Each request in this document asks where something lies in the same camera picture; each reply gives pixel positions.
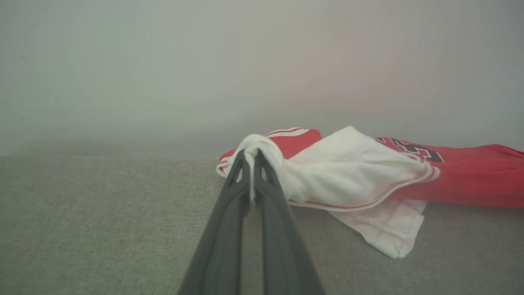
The red and white jersey garment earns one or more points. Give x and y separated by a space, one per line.
348 172

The grey fabric sofa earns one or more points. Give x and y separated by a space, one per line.
102 225

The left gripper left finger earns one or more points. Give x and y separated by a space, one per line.
223 237

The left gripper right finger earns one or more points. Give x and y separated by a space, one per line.
278 246

